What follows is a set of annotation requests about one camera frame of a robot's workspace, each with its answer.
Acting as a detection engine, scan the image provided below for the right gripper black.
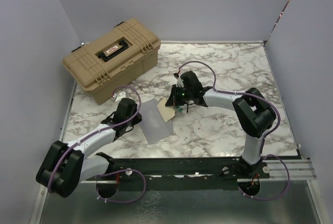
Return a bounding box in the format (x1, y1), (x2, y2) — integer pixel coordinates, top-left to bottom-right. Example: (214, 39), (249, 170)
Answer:
(165, 84), (193, 107)

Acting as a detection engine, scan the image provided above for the green white glue stick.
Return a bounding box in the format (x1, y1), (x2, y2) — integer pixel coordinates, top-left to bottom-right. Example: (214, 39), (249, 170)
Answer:
(176, 107), (187, 115)

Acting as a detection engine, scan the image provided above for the tan paper letter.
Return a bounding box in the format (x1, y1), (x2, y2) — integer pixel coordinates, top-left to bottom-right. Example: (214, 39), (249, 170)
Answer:
(157, 98), (175, 122)

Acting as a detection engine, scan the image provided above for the grey envelope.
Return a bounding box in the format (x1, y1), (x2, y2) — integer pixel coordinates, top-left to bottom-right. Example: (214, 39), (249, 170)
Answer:
(139, 99), (173, 145)

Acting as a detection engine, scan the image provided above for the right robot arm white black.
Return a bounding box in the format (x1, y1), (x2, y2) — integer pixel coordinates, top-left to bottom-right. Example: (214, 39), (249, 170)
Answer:
(165, 71), (277, 178)

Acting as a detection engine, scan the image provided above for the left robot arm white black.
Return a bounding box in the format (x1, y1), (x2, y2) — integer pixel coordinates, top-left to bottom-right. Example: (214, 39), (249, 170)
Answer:
(35, 98), (142, 198)

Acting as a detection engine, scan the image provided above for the tan plastic tool case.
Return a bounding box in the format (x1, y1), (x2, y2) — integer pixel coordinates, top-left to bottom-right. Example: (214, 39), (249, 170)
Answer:
(62, 18), (161, 105)

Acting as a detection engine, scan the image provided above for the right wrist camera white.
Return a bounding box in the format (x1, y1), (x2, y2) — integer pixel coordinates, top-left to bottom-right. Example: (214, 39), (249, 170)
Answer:
(174, 73), (184, 88)

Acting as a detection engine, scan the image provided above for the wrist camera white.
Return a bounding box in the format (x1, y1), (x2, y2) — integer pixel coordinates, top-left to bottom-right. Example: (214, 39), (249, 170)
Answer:
(174, 73), (184, 88)
(112, 91), (127, 102)

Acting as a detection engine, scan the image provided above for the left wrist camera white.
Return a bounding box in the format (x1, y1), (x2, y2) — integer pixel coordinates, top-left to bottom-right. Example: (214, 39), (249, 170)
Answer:
(112, 91), (127, 102)

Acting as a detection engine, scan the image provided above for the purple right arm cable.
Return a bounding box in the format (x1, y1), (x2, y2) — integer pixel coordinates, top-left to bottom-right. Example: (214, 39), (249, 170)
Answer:
(174, 61), (291, 201)

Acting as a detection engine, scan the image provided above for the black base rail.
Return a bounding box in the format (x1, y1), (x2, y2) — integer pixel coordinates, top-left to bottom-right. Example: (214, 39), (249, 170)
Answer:
(91, 157), (270, 191)

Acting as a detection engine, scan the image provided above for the aluminium extrusion frame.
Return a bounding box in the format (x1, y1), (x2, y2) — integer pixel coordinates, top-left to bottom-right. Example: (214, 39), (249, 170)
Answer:
(266, 159), (317, 181)

